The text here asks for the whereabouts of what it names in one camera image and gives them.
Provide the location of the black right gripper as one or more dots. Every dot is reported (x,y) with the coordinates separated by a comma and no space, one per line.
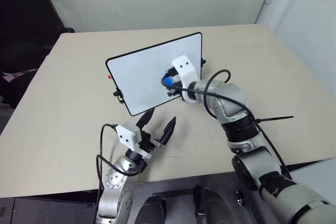
(177,85)

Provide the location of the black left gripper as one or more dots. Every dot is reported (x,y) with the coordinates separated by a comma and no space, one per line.
(146,142)

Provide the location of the blue whiteboard eraser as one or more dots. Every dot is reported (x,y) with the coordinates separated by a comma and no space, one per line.
(167,80)

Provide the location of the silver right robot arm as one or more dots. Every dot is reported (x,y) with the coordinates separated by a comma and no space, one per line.
(231,98)

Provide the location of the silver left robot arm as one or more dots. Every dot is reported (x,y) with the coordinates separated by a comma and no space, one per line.
(113,182)

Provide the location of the black-framed whiteboard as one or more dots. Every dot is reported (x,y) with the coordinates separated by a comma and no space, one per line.
(141,77)

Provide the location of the black whiteboard stand clamp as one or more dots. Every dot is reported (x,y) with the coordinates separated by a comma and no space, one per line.
(118,95)
(203,61)

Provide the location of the dark rounded shape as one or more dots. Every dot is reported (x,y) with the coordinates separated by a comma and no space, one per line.
(218,208)
(152,211)

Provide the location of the black zip tie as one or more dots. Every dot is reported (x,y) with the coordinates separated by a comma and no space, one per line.
(275,118)

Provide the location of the small black knob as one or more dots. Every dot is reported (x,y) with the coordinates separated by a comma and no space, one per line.
(240,197)

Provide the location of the black chair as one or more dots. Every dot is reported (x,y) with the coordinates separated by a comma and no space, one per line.
(23,24)

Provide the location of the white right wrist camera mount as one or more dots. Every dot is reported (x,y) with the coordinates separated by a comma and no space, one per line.
(187,73)

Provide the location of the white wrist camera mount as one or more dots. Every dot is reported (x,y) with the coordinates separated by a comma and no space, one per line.
(187,73)
(127,134)

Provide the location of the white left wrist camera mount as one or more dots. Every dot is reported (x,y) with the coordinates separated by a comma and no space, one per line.
(127,134)

